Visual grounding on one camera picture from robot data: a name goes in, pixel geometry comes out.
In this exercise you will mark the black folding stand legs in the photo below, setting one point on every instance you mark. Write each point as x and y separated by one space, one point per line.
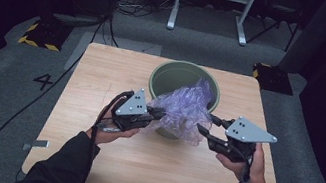
278 22

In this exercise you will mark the grey metal table bracket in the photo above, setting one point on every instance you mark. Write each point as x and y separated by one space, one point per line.
38 144

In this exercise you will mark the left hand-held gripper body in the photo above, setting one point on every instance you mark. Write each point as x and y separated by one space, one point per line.
131 116

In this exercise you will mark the person's left hand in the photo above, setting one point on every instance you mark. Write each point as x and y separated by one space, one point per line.
102 133

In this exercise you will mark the grey column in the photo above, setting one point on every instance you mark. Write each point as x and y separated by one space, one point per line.
313 33

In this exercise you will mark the person's right hand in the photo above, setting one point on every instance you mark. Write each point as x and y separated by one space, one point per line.
255 170

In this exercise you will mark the purple plastic bag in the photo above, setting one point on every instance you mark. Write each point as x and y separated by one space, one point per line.
186 109

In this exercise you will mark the black yellow striped base plate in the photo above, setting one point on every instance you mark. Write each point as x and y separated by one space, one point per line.
273 78
44 35

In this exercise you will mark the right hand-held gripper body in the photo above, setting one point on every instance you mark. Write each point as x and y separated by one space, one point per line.
247 131

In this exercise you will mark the green plastic bin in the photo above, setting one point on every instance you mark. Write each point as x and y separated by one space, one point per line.
170 79

